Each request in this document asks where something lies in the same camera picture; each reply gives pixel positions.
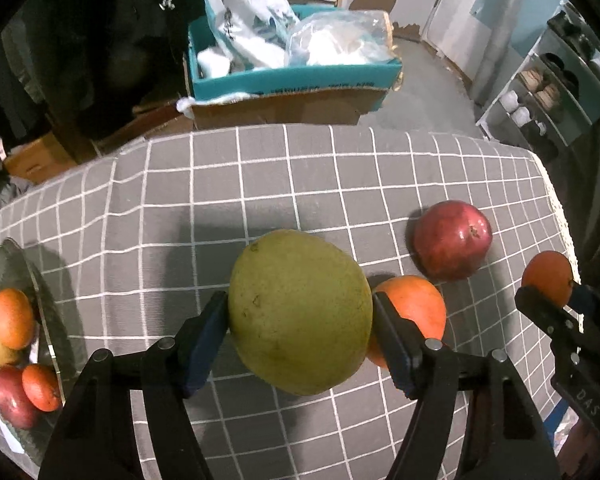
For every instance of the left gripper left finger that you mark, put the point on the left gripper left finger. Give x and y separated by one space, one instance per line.
94 435

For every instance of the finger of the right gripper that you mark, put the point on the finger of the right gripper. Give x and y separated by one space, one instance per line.
556 323
585 300

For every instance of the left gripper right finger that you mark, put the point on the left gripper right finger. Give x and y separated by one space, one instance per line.
505 437

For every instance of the small tangerine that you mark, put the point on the small tangerine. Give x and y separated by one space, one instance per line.
41 387
551 274

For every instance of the dark red apple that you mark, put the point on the dark red apple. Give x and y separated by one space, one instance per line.
15 406

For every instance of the large orange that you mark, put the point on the large orange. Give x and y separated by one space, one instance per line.
16 319
419 301

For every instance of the large yellow-green pear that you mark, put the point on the large yellow-green pear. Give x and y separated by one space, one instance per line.
301 312

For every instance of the red apple with stem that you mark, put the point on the red apple with stem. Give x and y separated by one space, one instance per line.
451 240

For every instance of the green glass fruit plate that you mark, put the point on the green glass fruit plate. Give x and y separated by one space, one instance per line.
48 347

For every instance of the grey checked tablecloth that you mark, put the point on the grey checked tablecloth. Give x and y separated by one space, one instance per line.
133 244

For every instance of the grey shoe rack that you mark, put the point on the grey shoe rack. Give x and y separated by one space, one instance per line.
553 97

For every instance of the brown cardboard box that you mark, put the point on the brown cardboard box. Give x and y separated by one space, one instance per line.
39 160

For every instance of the teal cardboard box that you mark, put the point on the teal cardboard box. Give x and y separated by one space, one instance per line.
220 95

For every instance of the clear plastic bag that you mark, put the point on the clear plastic bag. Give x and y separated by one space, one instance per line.
341 37

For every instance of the white printed rice bag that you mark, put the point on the white printed rice bag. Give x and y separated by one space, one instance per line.
252 33

